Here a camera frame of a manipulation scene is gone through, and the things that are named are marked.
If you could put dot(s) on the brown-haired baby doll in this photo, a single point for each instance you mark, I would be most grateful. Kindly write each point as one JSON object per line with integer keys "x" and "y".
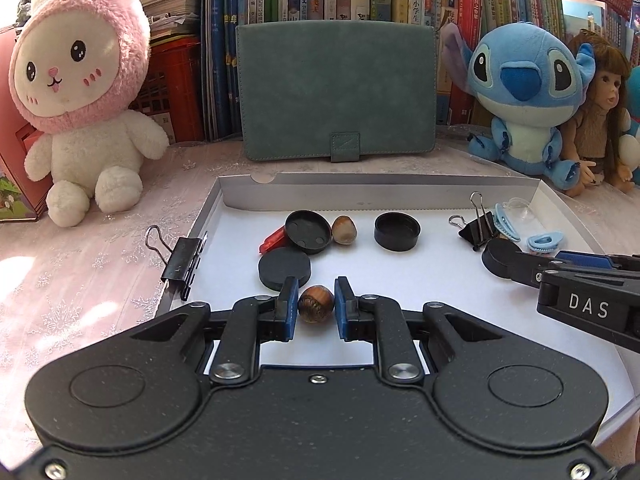
{"x": 590, "y": 135}

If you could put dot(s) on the white cardboard box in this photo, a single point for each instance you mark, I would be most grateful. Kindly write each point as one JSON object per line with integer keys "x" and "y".
{"x": 425, "y": 270}

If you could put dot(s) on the red plastic pen cap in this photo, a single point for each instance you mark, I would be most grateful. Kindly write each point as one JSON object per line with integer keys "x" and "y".
{"x": 272, "y": 242}

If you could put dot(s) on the red plastic crate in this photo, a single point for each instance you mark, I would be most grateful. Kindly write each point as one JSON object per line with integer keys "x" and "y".
{"x": 170, "y": 85}

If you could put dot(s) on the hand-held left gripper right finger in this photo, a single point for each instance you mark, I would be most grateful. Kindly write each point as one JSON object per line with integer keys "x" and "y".
{"x": 342, "y": 310}

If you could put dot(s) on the green notebook case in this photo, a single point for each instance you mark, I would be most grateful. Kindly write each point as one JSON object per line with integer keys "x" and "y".
{"x": 325, "y": 90}

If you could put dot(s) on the blue robot cat plush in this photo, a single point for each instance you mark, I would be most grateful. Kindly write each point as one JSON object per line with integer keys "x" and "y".
{"x": 631, "y": 150}

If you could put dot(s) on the light blue ribbed pacifier shield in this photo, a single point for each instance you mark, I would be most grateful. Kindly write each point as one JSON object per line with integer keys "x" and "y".
{"x": 506, "y": 220}

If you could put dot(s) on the pink and white bunny plush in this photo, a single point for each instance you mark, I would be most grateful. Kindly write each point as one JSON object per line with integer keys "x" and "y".
{"x": 75, "y": 70}

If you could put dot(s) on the blue alien plush toy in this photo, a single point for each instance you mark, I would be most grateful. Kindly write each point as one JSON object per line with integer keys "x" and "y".
{"x": 520, "y": 140}

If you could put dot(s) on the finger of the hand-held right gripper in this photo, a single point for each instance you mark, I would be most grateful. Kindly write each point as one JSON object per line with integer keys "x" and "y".
{"x": 530, "y": 266}
{"x": 585, "y": 259}

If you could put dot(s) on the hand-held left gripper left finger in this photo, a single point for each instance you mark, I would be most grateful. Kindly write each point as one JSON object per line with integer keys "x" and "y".
{"x": 290, "y": 310}

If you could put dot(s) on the black binder clip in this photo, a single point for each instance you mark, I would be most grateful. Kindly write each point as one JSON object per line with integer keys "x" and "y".
{"x": 182, "y": 265}
{"x": 475, "y": 232}

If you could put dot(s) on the pink triangular house box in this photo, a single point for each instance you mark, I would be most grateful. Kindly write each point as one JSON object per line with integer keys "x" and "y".
{"x": 12, "y": 170}

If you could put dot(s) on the pink snowflake tablecloth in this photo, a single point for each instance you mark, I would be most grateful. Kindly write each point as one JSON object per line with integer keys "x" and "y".
{"x": 75, "y": 270}

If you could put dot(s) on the brown hazelnut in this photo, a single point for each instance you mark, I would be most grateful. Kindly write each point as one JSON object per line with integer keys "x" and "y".
{"x": 345, "y": 231}
{"x": 316, "y": 304}

